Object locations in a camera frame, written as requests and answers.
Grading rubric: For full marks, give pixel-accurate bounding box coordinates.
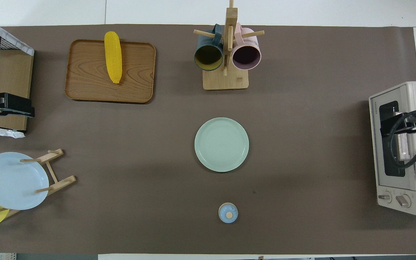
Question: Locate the glass oven door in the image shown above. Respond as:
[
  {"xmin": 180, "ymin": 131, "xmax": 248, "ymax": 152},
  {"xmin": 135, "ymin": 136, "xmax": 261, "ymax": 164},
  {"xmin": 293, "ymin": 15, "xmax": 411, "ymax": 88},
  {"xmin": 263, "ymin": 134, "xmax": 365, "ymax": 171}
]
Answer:
[{"xmin": 370, "ymin": 87, "xmax": 416, "ymax": 191}]

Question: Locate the yellow corn cob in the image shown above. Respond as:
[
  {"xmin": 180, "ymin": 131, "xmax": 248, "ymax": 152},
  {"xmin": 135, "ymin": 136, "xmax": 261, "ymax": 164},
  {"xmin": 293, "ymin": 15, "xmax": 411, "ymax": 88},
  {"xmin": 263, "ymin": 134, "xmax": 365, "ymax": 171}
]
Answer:
[{"xmin": 104, "ymin": 31, "xmax": 123, "ymax": 84}]

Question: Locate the pale green plate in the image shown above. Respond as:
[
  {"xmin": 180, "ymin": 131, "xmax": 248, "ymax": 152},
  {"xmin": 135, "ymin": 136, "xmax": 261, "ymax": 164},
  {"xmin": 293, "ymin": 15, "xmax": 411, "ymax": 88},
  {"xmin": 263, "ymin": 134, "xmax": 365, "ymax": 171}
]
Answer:
[{"xmin": 194, "ymin": 117, "xmax": 250, "ymax": 173}]

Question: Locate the wooden serving tray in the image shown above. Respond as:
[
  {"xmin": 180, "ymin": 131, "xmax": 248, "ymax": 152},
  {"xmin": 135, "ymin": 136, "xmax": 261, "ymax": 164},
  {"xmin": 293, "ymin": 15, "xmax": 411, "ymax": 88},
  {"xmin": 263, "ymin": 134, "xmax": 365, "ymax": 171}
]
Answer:
[{"xmin": 65, "ymin": 39, "xmax": 156, "ymax": 104}]

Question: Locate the light blue plate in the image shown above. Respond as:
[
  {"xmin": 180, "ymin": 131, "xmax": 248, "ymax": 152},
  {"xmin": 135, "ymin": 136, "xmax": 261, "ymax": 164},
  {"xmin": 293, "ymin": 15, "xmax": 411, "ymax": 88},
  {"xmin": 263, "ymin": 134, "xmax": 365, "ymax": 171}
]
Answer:
[{"xmin": 0, "ymin": 152, "xmax": 49, "ymax": 211}]

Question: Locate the wooden plate rack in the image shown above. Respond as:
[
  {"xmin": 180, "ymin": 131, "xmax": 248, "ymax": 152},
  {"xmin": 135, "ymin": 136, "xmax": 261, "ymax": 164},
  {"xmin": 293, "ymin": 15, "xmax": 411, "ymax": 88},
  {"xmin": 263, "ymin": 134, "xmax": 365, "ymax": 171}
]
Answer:
[{"xmin": 0, "ymin": 148, "xmax": 77, "ymax": 219}]

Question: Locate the brown table mat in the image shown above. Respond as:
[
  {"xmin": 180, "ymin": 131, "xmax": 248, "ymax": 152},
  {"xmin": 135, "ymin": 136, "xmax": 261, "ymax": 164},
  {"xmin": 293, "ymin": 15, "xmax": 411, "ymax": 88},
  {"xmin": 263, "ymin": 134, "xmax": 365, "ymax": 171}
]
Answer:
[{"xmin": 0, "ymin": 25, "xmax": 416, "ymax": 255}]

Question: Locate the pink mug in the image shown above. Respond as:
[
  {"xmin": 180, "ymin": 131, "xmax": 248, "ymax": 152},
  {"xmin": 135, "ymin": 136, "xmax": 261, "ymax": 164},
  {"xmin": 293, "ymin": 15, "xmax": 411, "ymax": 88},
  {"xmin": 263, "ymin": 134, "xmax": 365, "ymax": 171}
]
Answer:
[{"xmin": 232, "ymin": 22, "xmax": 262, "ymax": 71}]

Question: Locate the wooden mug rack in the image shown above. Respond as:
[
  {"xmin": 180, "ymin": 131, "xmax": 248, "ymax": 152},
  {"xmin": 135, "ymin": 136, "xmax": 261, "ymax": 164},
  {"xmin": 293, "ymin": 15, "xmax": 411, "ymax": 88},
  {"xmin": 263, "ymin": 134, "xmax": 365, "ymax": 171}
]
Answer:
[{"xmin": 194, "ymin": 0, "xmax": 265, "ymax": 91}]

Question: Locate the dark blue mug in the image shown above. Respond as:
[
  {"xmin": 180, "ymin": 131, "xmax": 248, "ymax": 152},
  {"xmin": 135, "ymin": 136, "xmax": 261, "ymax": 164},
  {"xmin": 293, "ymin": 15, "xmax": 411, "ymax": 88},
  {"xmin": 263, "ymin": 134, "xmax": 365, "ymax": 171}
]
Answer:
[{"xmin": 194, "ymin": 24, "xmax": 224, "ymax": 72}]

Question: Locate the blue bell with wooden knob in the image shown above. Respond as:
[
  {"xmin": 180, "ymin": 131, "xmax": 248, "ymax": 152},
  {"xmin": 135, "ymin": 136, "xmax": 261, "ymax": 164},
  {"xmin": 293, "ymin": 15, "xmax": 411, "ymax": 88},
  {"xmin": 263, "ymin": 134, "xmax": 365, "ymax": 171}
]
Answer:
[{"xmin": 218, "ymin": 202, "xmax": 239, "ymax": 224}]

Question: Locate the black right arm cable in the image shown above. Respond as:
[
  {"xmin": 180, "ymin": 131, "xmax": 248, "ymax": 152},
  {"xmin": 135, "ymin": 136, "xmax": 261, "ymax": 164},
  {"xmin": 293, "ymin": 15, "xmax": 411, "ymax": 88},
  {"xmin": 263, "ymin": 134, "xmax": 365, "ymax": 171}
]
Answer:
[{"xmin": 389, "ymin": 110, "xmax": 416, "ymax": 169}]

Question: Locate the black wire basket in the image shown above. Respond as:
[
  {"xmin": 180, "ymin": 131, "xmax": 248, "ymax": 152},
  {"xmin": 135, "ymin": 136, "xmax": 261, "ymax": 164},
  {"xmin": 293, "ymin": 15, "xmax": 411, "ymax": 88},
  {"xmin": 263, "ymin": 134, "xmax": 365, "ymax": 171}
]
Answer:
[{"xmin": 0, "ymin": 14, "xmax": 35, "ymax": 139}]

